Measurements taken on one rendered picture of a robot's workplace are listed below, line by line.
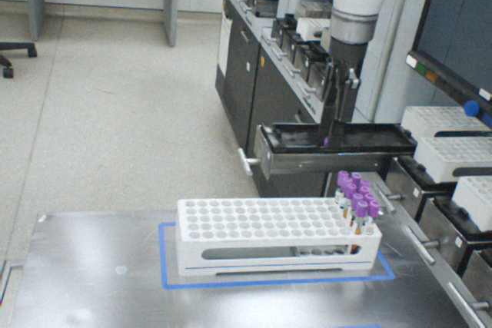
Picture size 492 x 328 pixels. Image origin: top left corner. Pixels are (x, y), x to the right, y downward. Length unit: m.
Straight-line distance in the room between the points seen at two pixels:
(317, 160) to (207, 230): 0.46
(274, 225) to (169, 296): 0.18
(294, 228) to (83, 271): 0.31
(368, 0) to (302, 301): 0.56
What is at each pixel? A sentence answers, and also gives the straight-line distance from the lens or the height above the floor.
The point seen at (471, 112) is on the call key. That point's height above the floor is 0.98.
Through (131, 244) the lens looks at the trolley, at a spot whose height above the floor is 0.82.
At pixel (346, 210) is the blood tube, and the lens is 0.85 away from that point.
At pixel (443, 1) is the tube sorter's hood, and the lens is 1.24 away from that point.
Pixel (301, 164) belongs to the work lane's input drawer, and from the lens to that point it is 1.17.
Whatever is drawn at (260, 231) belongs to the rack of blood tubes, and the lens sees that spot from 0.79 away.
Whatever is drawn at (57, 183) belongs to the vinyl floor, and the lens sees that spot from 2.48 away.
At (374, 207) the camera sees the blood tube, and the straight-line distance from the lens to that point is 0.80.
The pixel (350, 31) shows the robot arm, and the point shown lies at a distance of 1.07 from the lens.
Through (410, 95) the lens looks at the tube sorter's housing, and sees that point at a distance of 1.37.
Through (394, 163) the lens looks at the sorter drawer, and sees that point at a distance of 1.21.
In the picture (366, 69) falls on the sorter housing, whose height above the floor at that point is 0.86.
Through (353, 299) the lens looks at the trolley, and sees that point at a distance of 0.81.
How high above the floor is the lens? 1.36
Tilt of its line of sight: 28 degrees down
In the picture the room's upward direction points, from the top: 7 degrees clockwise
